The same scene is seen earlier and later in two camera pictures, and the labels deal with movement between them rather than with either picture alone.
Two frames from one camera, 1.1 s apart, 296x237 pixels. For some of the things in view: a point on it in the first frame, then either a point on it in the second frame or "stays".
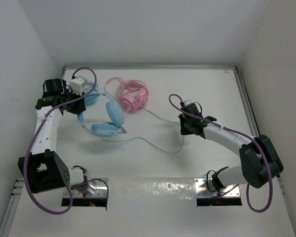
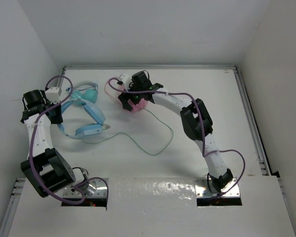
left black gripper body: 74,107 -> 55,117
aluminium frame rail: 150,67 stays
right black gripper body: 185,125 -> 126,97
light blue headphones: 115,113 -> 89,130
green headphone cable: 148,140 -> 130,139
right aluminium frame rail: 250,113 stays
